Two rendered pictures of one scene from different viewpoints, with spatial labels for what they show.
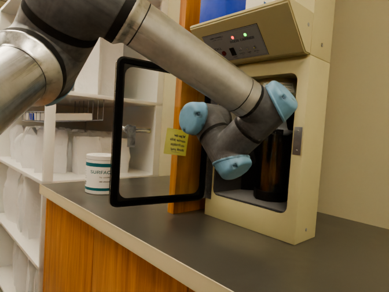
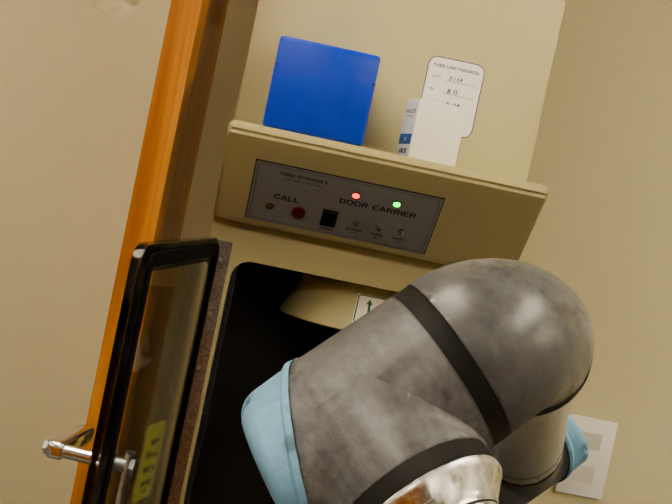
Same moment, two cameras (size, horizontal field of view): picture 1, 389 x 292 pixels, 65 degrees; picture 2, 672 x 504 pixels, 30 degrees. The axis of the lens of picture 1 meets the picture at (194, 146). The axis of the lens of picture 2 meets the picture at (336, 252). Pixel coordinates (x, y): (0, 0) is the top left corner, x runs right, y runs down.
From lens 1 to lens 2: 0.94 m
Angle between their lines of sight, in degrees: 51
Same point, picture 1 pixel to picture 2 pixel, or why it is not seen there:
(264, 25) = (459, 209)
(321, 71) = not seen: hidden behind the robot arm
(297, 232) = not seen: outside the picture
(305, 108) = not seen: hidden behind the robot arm
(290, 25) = (517, 231)
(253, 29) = (428, 204)
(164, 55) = (548, 425)
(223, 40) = (320, 190)
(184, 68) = (546, 438)
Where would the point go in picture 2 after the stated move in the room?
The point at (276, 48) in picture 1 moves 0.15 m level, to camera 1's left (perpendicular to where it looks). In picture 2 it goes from (451, 251) to (364, 237)
